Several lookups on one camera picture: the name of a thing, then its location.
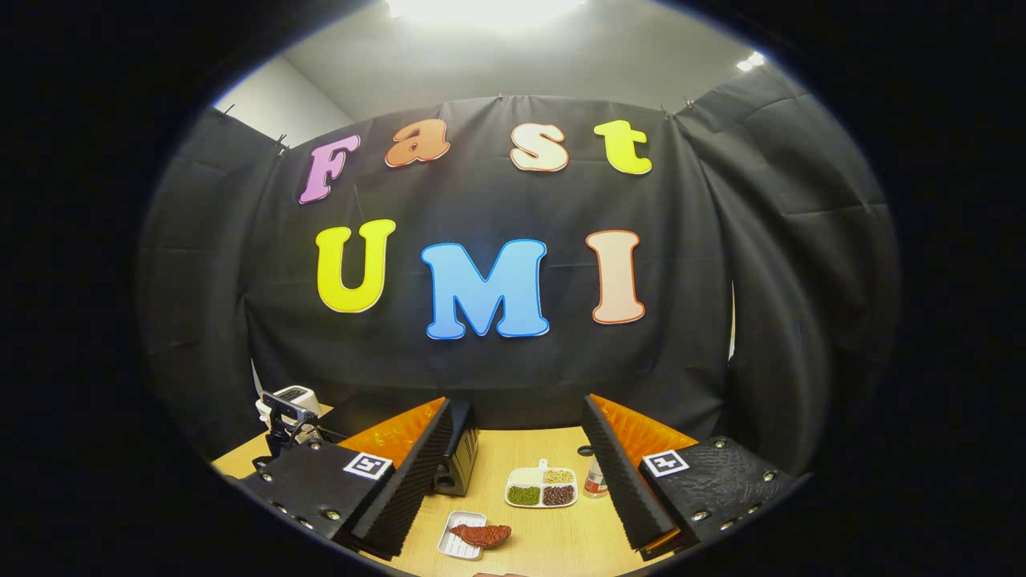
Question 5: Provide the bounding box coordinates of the black backdrop cloth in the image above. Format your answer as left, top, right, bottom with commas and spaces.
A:
138, 64, 899, 478

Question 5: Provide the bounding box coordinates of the white rectangular dish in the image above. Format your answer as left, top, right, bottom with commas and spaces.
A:
437, 510, 490, 560

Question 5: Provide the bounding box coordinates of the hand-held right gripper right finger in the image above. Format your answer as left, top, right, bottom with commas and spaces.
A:
581, 393, 794, 562

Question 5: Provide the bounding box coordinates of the black electric oven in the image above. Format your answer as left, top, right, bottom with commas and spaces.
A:
433, 401, 480, 498

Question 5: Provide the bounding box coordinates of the white divided bean plate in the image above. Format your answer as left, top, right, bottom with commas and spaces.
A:
504, 458, 579, 510

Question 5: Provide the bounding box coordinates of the white countertop appliance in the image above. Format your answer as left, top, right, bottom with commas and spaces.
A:
256, 385, 323, 427

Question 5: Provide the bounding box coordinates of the red meat piece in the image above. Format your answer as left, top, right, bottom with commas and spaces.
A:
449, 523, 512, 549

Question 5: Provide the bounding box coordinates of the large ceiling light panel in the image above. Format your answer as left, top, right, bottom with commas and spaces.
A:
385, 0, 590, 33

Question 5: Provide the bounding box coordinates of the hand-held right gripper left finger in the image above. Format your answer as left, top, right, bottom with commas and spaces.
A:
236, 397, 454, 562

